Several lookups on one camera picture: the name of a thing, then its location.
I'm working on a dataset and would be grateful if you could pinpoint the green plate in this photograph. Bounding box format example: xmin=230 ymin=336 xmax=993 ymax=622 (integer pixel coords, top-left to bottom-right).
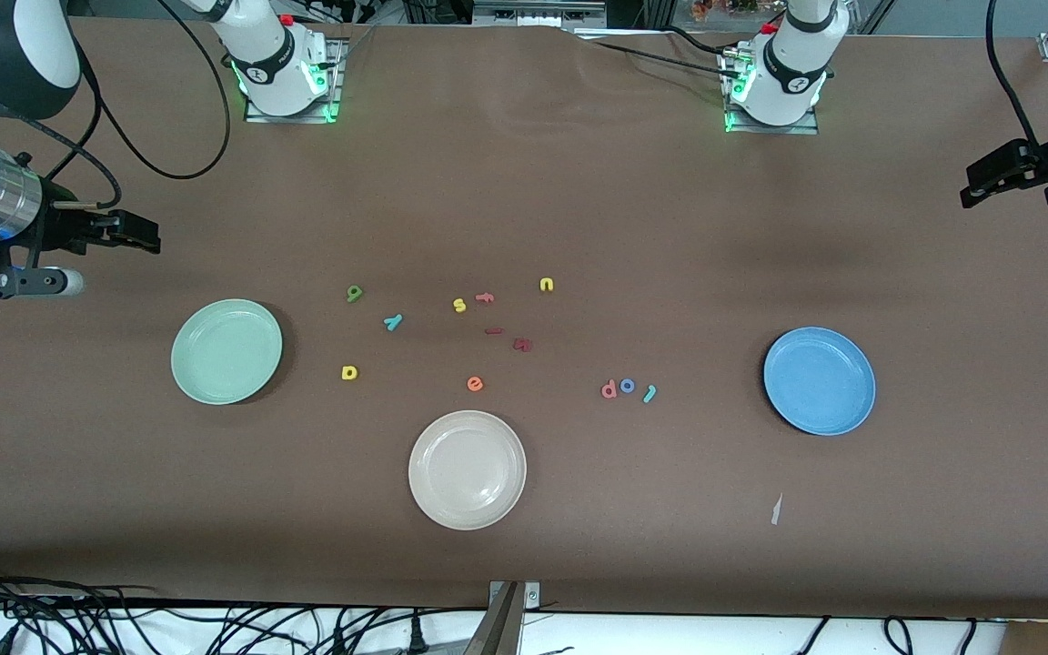
xmin=170 ymin=298 xmax=284 ymax=406

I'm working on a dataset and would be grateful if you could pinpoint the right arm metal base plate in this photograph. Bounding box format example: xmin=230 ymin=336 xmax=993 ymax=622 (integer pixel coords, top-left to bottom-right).
xmin=244 ymin=36 xmax=344 ymax=125

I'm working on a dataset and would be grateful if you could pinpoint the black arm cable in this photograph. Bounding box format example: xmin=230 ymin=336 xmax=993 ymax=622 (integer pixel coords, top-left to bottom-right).
xmin=985 ymin=0 xmax=1047 ymax=152
xmin=33 ymin=0 xmax=233 ymax=212

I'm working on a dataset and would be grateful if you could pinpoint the brown table cover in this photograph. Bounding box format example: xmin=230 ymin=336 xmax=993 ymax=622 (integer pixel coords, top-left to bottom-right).
xmin=0 ymin=16 xmax=1048 ymax=621

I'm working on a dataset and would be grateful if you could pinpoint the blue plate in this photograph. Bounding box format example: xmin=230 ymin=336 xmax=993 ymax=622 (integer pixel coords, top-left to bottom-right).
xmin=763 ymin=327 xmax=877 ymax=437

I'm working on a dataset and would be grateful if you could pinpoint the metal table bracket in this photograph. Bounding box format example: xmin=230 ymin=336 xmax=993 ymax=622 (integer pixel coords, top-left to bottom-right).
xmin=463 ymin=580 xmax=541 ymax=655

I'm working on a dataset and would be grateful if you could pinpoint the black cable on table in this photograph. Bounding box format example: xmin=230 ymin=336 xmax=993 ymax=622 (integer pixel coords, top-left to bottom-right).
xmin=579 ymin=25 xmax=736 ymax=79

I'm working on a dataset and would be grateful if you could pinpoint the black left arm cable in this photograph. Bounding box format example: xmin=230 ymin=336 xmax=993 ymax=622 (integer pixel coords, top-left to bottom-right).
xmin=985 ymin=0 xmax=1047 ymax=152

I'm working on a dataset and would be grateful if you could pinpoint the black floor cable tangle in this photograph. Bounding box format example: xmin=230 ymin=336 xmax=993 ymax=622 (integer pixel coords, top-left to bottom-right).
xmin=0 ymin=562 xmax=489 ymax=655

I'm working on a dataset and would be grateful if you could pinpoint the beige plate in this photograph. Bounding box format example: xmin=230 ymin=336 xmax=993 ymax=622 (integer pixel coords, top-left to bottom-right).
xmin=408 ymin=409 xmax=528 ymax=531

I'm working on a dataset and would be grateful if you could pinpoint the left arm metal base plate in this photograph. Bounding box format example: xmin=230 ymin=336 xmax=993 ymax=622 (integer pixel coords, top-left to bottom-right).
xmin=721 ymin=50 xmax=821 ymax=136

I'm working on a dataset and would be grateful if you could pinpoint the grey metal box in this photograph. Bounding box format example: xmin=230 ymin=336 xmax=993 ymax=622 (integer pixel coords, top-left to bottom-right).
xmin=472 ymin=0 xmax=608 ymax=29

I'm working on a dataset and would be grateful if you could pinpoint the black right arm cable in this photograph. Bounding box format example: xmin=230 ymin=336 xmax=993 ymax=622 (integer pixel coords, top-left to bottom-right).
xmin=33 ymin=0 xmax=233 ymax=212

